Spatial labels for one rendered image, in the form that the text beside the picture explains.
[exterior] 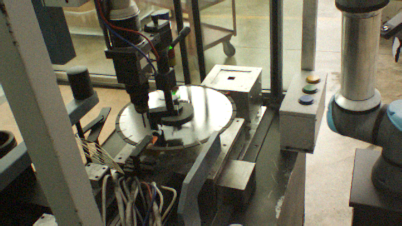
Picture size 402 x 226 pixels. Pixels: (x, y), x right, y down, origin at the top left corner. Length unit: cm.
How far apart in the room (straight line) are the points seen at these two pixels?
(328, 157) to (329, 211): 44
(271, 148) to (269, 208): 27
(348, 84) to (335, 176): 136
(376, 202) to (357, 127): 21
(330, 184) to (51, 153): 204
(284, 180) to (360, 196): 21
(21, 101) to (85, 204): 15
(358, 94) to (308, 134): 25
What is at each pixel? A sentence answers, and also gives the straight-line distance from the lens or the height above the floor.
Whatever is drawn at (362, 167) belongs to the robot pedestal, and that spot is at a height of 75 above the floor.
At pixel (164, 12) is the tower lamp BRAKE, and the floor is 116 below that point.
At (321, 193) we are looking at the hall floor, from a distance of 233.
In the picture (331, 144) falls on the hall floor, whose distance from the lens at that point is 267.
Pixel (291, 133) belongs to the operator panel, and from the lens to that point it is 133.
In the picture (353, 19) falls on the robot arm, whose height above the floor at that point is 123.
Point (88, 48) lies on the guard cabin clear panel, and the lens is 190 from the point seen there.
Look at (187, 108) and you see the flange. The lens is 121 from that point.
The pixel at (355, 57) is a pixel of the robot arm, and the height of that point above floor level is 113.
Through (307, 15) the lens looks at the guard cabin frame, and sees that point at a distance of 145.
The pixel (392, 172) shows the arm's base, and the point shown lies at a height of 81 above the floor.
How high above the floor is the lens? 158
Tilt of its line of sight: 32 degrees down
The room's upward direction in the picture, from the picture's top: 7 degrees counter-clockwise
